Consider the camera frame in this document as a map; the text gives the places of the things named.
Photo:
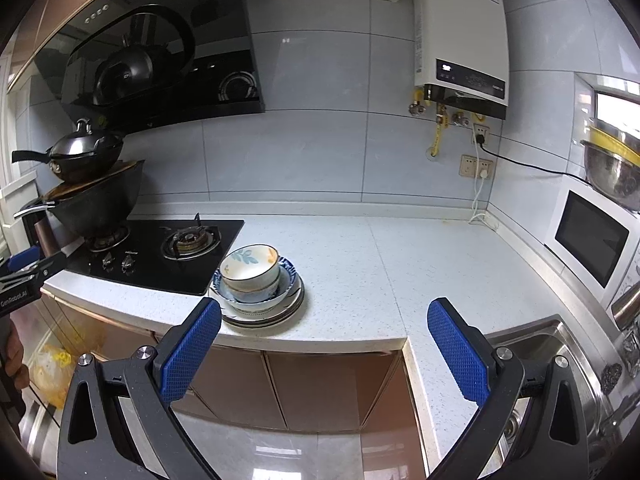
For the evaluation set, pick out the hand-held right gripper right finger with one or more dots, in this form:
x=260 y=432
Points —
x=457 y=350

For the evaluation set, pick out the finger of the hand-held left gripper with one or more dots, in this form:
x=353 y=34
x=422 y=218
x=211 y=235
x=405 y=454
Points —
x=45 y=267
x=25 y=258

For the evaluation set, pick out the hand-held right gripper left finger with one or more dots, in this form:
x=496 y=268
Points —
x=192 y=350

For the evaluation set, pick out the white mandala pattern plate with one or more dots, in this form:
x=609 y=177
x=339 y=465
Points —
x=230 y=311

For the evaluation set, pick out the small white bowl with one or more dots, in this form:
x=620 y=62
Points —
x=240 y=280
x=250 y=297

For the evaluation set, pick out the blue patterned bowl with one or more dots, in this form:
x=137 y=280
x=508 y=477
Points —
x=287 y=280

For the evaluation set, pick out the person's left hand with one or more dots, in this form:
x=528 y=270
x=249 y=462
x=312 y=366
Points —
x=17 y=360

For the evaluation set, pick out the large black wok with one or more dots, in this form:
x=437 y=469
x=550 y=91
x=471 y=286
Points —
x=100 y=210

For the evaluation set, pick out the yellow plastic bag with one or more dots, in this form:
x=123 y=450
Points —
x=52 y=370

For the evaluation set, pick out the stainless steel sink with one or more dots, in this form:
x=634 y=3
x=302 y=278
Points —
x=545 y=345

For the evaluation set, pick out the black glass gas stove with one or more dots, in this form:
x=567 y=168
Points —
x=150 y=270

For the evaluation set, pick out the wooden pot lid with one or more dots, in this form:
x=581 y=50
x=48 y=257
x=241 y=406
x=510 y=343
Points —
x=100 y=180

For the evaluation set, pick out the small black wok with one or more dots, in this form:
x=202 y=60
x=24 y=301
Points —
x=85 y=167

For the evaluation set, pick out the dark metal wok lid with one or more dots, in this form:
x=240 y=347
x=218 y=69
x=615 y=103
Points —
x=77 y=142

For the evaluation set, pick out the steel wool scrubber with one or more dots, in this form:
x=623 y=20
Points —
x=611 y=379

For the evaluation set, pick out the stainless steel cup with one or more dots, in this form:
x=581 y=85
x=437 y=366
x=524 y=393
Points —
x=627 y=307

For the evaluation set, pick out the white microwave oven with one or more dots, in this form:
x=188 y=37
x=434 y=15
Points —
x=590 y=235

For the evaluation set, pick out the stainless steel mixing bowl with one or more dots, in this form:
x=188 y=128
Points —
x=612 y=175

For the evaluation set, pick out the metal pipe fittings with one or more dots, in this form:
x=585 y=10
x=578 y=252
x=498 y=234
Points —
x=440 y=110

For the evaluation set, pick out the yellow plastic basin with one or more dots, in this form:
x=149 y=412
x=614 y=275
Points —
x=615 y=142

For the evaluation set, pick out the black range hood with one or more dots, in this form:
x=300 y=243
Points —
x=220 y=60

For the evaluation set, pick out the bright window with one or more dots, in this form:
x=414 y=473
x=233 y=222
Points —
x=617 y=107

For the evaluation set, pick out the white gas water heater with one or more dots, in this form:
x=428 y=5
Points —
x=460 y=25

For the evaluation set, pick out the white window frame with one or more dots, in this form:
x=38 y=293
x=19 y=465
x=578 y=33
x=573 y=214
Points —
x=20 y=200

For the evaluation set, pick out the beige wall socket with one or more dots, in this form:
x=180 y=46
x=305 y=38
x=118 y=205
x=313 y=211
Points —
x=472 y=166

